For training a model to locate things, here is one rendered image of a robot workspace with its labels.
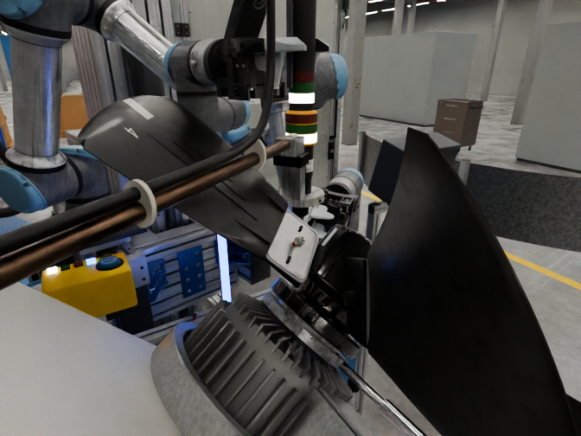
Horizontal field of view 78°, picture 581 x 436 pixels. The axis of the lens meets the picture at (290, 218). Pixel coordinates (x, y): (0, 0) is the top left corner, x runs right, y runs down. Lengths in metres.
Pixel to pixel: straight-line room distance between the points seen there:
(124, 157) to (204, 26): 2.01
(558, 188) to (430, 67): 8.18
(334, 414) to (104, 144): 0.34
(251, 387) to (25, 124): 0.74
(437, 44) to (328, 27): 7.69
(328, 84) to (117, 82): 0.65
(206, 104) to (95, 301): 0.46
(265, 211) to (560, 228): 2.09
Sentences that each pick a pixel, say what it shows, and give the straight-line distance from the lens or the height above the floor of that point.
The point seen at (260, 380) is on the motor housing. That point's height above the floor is 1.15.
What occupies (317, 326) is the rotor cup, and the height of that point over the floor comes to 1.18.
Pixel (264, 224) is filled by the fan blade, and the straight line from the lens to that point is 0.44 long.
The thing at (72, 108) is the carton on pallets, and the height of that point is 0.61.
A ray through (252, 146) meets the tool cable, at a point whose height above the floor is 1.39.
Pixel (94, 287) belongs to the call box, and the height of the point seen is 1.05.
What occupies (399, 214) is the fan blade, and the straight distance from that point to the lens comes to 0.27.
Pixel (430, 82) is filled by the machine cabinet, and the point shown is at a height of 1.10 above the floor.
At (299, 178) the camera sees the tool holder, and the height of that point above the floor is 1.33.
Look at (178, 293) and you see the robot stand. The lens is 1.33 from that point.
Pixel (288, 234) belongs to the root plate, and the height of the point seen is 1.26.
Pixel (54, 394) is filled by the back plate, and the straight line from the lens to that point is 0.35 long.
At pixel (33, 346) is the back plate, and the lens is 0.39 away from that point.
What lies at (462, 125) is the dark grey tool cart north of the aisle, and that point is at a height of 0.49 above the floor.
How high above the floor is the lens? 1.46
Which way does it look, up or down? 23 degrees down
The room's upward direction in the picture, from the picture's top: straight up
